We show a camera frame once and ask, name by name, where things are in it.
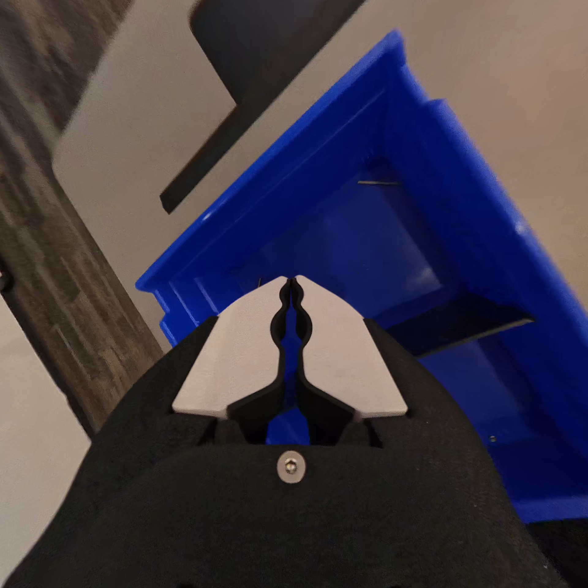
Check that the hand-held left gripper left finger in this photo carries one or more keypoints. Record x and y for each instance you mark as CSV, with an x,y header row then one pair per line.
x,y
234,363

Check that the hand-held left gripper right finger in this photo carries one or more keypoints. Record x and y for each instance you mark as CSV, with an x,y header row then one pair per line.
x,y
349,363

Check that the blue bin with divider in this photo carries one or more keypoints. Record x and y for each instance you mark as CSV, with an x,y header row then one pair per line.
x,y
367,239

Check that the steel bolt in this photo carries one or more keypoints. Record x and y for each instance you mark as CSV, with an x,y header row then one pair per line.
x,y
379,183

